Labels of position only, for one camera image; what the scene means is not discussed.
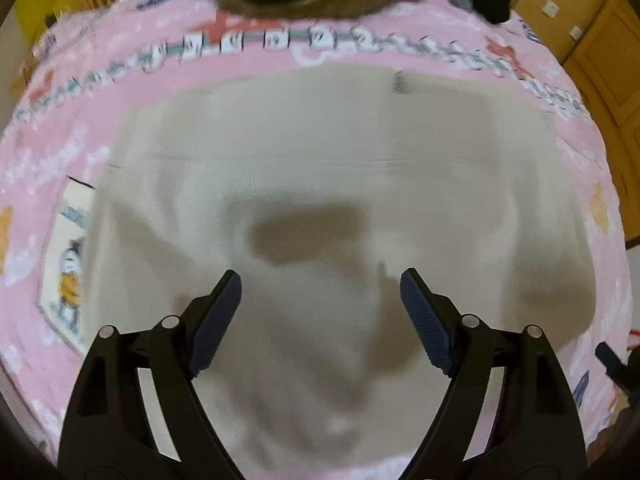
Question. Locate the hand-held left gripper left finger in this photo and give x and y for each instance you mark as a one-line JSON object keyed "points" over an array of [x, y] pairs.
{"points": [[216, 325]]}

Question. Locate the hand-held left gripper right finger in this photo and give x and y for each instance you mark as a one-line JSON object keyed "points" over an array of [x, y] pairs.
{"points": [[429, 325]]}

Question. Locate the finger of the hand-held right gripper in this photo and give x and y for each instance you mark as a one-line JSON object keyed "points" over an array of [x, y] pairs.
{"points": [[610, 360]]}

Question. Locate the beige hoodie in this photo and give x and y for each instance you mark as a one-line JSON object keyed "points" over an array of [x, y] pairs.
{"points": [[325, 160]]}

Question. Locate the pink printed bedsheet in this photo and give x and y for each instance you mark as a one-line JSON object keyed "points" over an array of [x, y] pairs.
{"points": [[75, 100]]}

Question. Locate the wooden cabinet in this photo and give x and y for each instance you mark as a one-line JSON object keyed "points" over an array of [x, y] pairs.
{"points": [[615, 75]]}

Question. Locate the white wall socket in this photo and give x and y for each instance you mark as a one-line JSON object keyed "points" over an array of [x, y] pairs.
{"points": [[551, 8], [576, 32]]}

